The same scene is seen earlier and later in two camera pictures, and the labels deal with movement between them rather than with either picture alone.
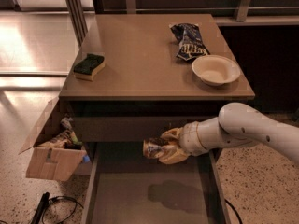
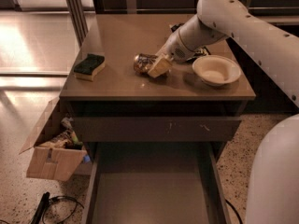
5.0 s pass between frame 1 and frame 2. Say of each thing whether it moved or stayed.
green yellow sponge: stayed
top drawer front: stayed
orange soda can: moved
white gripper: moved
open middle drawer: stayed
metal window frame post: stayed
